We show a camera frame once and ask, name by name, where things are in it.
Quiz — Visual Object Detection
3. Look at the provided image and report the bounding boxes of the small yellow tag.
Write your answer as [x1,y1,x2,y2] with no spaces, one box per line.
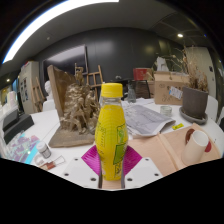
[171,123,185,131]

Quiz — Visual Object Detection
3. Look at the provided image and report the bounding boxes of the wooden easel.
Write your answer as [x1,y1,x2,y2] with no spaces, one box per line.
[85,64,105,101]
[31,77,46,113]

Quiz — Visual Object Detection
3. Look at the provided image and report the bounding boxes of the clear spray bottle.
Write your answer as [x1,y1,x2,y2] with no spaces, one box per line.
[127,81,138,104]

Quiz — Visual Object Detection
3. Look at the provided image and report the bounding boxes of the small paint jar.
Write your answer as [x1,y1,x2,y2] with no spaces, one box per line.
[35,141,53,160]

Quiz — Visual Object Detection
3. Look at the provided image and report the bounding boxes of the red box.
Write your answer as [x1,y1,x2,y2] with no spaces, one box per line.
[133,67,151,82]

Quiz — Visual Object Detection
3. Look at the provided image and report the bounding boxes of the white paper cup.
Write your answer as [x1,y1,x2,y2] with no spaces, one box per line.
[180,129,210,167]

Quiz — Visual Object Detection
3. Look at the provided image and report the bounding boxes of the long ceiling light panel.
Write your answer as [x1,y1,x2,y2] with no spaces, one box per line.
[2,0,120,64]

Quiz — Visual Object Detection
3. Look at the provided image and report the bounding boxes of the white foam block stack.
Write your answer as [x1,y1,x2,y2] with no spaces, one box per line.
[0,90,18,116]

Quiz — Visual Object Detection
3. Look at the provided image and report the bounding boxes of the grey plant saucer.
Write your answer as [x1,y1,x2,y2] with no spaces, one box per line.
[178,106,209,126]

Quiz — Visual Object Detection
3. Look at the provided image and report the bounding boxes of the cardboard box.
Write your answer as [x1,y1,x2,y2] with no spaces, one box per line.
[153,70,190,107]

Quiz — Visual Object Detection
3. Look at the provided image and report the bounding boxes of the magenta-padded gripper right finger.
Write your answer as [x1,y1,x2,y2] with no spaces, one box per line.
[121,145,164,190]

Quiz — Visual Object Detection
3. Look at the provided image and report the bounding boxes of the white plaster torso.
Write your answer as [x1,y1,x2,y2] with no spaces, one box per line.
[155,56,170,72]

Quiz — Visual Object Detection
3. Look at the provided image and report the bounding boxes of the colourful printed sheets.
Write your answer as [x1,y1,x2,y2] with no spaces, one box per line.
[6,131,41,165]

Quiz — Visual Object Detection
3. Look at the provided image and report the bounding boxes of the white cabinet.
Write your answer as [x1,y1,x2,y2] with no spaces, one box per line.
[18,60,43,114]

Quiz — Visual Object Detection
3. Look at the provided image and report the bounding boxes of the white plaster bust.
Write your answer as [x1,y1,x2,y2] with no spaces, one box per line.
[43,80,56,101]

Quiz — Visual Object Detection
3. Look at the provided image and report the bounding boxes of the small glass jar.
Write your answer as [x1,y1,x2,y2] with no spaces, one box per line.
[159,105,173,118]

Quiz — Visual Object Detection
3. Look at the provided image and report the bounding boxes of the brown relief sculpture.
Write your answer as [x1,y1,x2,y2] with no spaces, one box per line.
[46,64,103,149]

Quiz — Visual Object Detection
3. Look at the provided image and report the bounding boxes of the light wooden drawing board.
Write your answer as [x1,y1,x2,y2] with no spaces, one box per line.
[101,133,179,190]
[158,123,223,171]

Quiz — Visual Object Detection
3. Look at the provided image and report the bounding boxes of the yellow drink bottle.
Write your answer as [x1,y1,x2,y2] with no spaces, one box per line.
[94,82,129,182]

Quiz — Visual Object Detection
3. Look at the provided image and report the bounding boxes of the black wall screen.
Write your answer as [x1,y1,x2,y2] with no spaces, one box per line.
[41,44,89,76]

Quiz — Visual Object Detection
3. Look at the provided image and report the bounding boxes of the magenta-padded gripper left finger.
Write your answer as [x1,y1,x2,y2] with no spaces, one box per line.
[61,144,102,190]

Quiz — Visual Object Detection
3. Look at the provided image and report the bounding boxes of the black foam blocks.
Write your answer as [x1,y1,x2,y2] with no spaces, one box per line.
[2,108,35,145]

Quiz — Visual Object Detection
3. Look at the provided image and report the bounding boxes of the folded newspaper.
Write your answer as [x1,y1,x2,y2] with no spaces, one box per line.
[121,98,177,138]

